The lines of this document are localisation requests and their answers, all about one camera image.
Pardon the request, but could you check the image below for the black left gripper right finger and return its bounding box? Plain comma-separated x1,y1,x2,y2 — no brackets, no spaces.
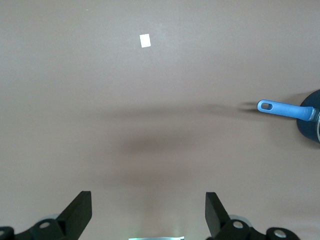
205,191,300,240

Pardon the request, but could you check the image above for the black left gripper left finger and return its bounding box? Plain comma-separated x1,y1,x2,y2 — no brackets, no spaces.
0,191,93,240

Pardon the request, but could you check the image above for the white tape square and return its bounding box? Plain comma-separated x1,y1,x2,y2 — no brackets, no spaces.
139,33,152,49

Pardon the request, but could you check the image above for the black pot with blue handle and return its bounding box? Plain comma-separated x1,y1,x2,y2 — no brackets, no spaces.
256,89,320,145

